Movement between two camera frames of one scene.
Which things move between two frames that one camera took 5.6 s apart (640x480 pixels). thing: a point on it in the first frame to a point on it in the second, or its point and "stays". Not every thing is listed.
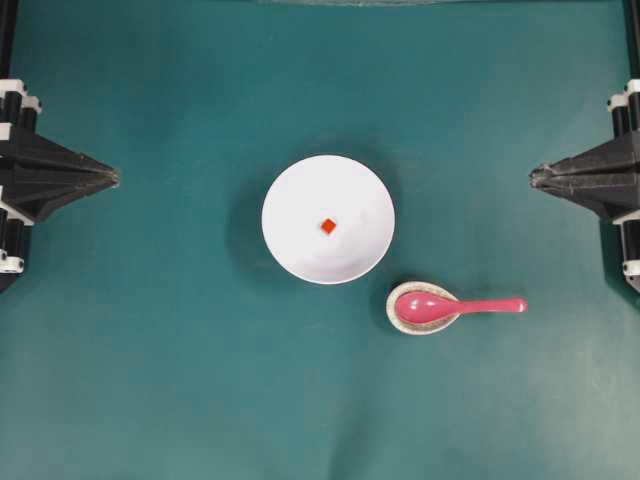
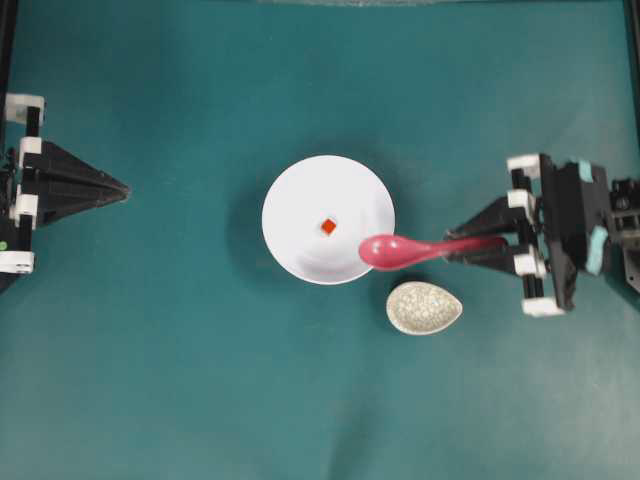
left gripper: x=37 y=174 to x=69 y=184
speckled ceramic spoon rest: x=411 y=327 stays
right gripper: x=605 y=176 to x=565 y=206
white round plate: x=316 y=189 stays
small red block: x=328 y=225 stays
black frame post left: x=8 y=12 stays
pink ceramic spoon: x=429 y=307 to x=388 y=252
